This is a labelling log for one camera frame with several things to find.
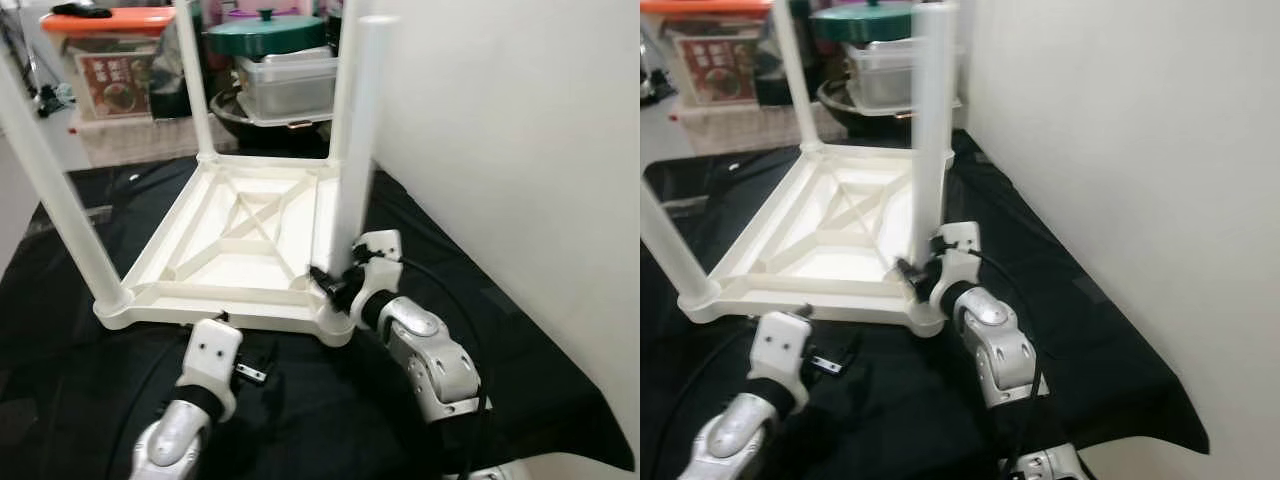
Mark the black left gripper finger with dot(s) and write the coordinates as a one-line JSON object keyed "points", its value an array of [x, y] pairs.
{"points": [[834, 360], [255, 368]]}

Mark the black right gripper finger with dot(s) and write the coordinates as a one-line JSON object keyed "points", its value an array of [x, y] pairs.
{"points": [[320, 278], [903, 269]]}

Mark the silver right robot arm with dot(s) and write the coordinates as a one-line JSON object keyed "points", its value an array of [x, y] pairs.
{"points": [[1000, 350], [430, 360]]}

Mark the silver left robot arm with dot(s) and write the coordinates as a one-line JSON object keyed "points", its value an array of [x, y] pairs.
{"points": [[170, 440], [740, 440]]}

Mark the black wok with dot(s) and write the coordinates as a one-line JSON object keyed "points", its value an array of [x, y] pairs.
{"points": [[230, 125], [838, 115]]}

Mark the clear plastic storage box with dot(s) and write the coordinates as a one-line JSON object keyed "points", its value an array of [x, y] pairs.
{"points": [[885, 75], [290, 90]]}

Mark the black tablecloth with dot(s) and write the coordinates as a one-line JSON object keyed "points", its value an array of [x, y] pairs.
{"points": [[520, 380], [1100, 380]]}

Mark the beige cloth covered bench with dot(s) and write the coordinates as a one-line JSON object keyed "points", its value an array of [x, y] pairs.
{"points": [[740, 128], [140, 140]]}

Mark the black plastic bag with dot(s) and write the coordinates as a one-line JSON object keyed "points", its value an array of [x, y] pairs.
{"points": [[768, 65], [165, 75]]}

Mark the green pot lid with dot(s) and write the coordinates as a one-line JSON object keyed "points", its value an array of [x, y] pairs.
{"points": [[860, 22], [265, 35]]}

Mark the red printed cardboard box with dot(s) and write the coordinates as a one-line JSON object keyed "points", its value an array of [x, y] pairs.
{"points": [[720, 70], [115, 85]]}

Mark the orange box lid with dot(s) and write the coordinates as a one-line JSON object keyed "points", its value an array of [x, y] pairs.
{"points": [[700, 6], [110, 20]]}

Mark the small black flat item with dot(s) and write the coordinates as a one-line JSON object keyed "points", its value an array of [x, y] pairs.
{"points": [[80, 10]]}

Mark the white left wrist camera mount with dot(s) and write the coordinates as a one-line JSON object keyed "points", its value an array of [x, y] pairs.
{"points": [[212, 355], [780, 345]]}

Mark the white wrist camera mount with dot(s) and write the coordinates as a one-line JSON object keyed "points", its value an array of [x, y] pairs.
{"points": [[212, 355], [780, 345], [380, 245], [960, 240]]}

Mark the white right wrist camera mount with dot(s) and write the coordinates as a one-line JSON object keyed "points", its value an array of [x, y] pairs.
{"points": [[960, 240], [380, 245]]}

